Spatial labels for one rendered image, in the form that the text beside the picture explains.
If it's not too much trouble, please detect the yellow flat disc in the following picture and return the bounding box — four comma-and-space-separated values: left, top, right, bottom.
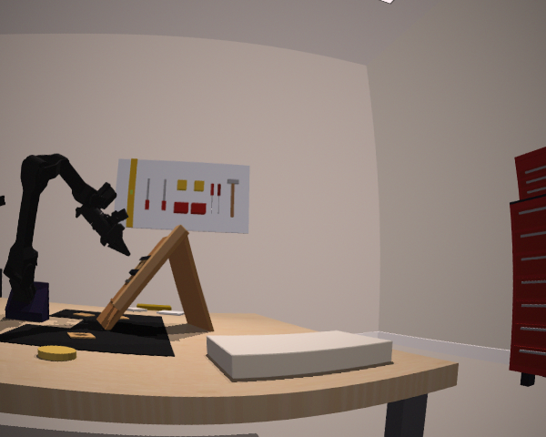
37, 346, 77, 361

